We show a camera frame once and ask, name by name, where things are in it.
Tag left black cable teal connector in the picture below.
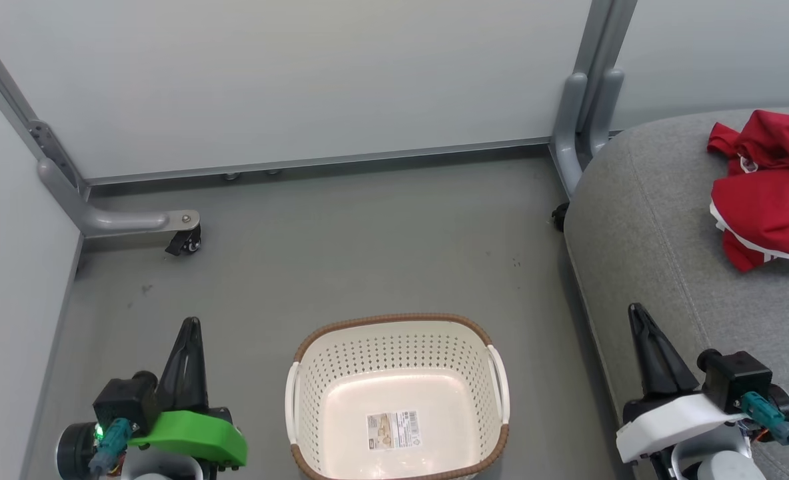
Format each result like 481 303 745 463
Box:
88 418 133 476

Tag grey double partition post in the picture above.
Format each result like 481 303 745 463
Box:
550 0 639 199

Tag cream perforated laundry basket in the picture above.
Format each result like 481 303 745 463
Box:
285 313 511 480

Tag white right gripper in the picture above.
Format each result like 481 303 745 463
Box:
616 304 745 464

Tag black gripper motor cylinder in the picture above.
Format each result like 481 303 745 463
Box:
768 383 789 431
56 422 105 479

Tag barcode sticker label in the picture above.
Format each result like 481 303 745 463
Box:
366 409 423 451

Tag red basketball jersey white trim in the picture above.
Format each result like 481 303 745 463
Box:
709 155 789 273

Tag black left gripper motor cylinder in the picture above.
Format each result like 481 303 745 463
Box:
56 422 105 479

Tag grey fabric sofa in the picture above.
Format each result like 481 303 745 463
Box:
562 105 789 480

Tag black caster on grey foot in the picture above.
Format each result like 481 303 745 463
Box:
165 225 203 257

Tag aluminium partition base rail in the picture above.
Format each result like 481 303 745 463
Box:
83 136 556 189

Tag plain red garment white tag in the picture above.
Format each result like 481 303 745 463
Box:
706 110 789 175

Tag grey corner post with bracket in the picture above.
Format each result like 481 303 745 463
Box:
0 10 89 201

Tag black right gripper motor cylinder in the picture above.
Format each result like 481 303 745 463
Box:
768 383 789 431

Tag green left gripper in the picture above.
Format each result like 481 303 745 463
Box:
127 318 248 467

